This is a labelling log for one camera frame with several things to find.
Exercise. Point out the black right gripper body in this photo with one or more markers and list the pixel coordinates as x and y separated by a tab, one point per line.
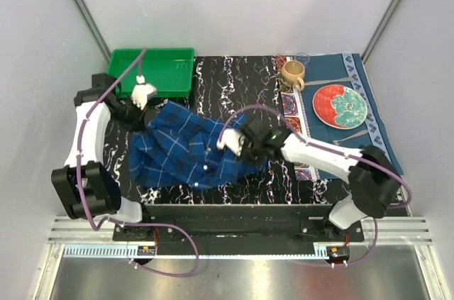
252	151

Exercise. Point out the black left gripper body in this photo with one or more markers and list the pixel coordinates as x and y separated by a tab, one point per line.
128	113

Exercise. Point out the blue plaid shirt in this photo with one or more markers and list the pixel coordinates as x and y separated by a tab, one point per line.
179	147

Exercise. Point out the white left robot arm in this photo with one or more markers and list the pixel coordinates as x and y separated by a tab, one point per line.
83	180

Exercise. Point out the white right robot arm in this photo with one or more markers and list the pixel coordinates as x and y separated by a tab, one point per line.
368	172

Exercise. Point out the blue patterned placemat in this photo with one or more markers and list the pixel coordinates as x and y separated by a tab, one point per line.
347	70

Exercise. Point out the green plastic tray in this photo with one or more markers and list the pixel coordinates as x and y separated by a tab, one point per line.
168	69

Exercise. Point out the silver fork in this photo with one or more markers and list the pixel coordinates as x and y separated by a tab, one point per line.
355	135

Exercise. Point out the beige ceramic mug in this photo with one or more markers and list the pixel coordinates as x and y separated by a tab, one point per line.
292	74

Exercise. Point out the red and teal plate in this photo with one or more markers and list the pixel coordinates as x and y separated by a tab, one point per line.
340	107

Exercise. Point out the clear glass cup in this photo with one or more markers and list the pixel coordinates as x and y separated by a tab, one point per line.
303	58

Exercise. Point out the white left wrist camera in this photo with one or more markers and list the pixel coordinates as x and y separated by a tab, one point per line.
142	92

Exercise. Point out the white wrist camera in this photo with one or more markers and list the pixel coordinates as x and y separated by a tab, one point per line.
142	92
231	139

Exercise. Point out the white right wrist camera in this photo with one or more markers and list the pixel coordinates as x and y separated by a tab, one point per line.
231	139

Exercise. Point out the aluminium frame rail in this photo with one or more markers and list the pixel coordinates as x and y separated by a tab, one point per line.
79	240

